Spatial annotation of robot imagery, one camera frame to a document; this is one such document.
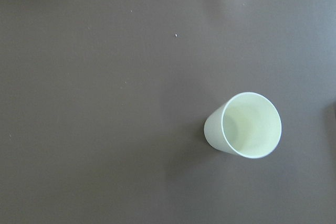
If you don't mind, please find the cream white cup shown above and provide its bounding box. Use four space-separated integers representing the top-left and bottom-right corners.
204 92 282 159

